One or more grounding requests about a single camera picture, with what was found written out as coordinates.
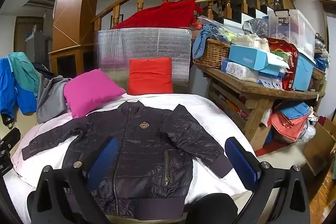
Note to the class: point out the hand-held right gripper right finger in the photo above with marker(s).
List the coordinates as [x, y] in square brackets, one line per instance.
[240, 161]

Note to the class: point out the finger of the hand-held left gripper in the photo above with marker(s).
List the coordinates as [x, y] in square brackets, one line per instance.
[10, 138]

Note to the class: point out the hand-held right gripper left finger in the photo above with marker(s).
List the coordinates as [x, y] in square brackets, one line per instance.
[103, 158]

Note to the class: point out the dark quilted jacket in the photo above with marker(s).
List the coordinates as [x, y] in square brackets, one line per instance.
[147, 140]

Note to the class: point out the red floor mat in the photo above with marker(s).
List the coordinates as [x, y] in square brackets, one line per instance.
[270, 149]

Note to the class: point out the small brown cardboard box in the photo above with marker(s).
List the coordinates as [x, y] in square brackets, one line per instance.
[261, 134]

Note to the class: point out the blue jacket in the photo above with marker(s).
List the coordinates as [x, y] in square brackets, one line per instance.
[10, 87]

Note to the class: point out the grey garment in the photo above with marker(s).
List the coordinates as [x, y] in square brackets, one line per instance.
[50, 100]

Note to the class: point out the stack of coral folded cloths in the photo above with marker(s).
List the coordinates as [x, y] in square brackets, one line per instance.
[286, 127]

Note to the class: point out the white bed blanket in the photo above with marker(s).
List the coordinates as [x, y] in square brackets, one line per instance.
[204, 113]

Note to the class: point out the pink pillow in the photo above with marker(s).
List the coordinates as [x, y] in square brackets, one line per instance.
[89, 92]

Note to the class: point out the teal jacket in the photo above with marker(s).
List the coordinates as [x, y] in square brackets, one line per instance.
[23, 69]

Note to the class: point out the white plastic bag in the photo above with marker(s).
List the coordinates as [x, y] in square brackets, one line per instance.
[308, 133]

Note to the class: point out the stack of blue folded cloths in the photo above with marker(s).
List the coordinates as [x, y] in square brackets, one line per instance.
[294, 109]

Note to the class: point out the dark navy garment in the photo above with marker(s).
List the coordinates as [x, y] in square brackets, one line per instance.
[44, 71]

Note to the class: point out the rustic wooden table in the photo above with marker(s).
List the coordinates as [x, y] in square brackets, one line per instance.
[236, 82]

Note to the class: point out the open brown cardboard box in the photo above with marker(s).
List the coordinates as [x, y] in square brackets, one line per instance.
[320, 145]

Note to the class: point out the blue and white packets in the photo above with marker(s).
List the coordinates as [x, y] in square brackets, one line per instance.
[271, 79]

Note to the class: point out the white printed tissue pack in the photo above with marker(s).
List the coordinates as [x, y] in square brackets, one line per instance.
[239, 70]

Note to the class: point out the grey refrigerator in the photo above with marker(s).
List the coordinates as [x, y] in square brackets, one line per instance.
[34, 48]

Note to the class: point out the red pillow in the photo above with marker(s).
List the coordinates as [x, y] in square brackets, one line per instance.
[149, 77]

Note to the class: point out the wooden cabinet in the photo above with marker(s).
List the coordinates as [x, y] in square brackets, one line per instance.
[65, 49]

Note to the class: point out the light blue cardboard box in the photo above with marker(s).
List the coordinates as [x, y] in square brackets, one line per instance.
[246, 56]

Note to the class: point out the blue plastic bin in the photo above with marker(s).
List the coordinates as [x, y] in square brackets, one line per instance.
[302, 71]

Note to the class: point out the large wicker basket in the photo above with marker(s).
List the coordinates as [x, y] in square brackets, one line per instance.
[212, 53]

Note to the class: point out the small wicker basket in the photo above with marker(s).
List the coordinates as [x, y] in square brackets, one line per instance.
[317, 73]

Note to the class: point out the cream cloth bundle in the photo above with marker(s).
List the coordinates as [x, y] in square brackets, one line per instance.
[249, 43]

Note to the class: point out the silver foil insulation panel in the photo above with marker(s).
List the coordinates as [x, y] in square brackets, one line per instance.
[147, 43]

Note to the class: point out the blue denim garment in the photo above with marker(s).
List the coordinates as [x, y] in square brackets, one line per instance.
[202, 40]

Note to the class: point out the dark patterned plastic bag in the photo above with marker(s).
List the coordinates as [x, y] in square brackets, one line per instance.
[256, 27]

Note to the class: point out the clear plastic storage box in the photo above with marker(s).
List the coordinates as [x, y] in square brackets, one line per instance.
[299, 27]

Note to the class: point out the black and white stair steps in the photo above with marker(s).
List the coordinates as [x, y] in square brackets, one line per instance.
[252, 12]

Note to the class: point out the wooden pillar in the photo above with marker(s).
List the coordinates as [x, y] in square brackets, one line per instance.
[76, 3]

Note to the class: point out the red cloth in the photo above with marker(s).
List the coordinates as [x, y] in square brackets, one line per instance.
[162, 15]

